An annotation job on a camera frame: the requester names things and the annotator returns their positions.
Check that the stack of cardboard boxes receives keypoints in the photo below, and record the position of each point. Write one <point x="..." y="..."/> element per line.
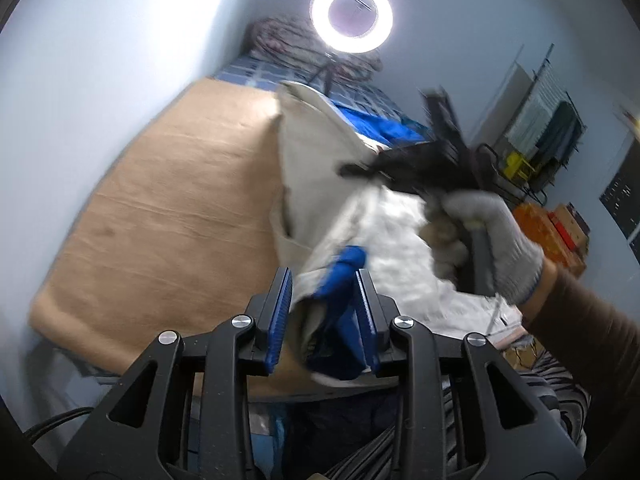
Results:
<point x="570" y="225"/>

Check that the dark wall poster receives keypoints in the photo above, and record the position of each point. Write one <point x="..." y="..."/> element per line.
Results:
<point x="622" y="195"/>

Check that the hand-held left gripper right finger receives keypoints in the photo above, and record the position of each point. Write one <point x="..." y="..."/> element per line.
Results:
<point x="365" y="320"/>

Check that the zebra striped cloth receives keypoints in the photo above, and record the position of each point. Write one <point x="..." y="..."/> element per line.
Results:
<point x="555" y="405"/>

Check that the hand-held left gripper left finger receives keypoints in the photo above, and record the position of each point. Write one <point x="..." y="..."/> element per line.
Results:
<point x="280" y="310"/>

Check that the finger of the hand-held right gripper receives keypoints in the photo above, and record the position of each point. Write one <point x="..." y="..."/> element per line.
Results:
<point x="362" y="169"/>

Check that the blue checked bed sheet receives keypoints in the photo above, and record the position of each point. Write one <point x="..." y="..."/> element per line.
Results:
<point x="250" y="72"/>

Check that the orange box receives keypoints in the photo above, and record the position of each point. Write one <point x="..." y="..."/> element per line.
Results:
<point x="537" y="227"/>

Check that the metal clothes rack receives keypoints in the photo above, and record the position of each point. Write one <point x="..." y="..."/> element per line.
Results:
<point x="542" y="85"/>

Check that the blue and grey jacket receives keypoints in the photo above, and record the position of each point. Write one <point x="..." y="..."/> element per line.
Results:
<point x="400" y="250"/>

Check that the dark hanging garment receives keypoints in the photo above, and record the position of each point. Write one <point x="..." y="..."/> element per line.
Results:
<point x="557" y="132"/>

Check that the black tripod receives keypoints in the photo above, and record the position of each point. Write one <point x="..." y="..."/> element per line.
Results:
<point x="326" y="67"/>

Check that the person's right hand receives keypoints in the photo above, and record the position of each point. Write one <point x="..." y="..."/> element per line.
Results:
<point x="510" y="250"/>

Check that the person's right forearm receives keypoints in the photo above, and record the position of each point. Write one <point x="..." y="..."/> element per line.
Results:
<point x="590" y="330"/>

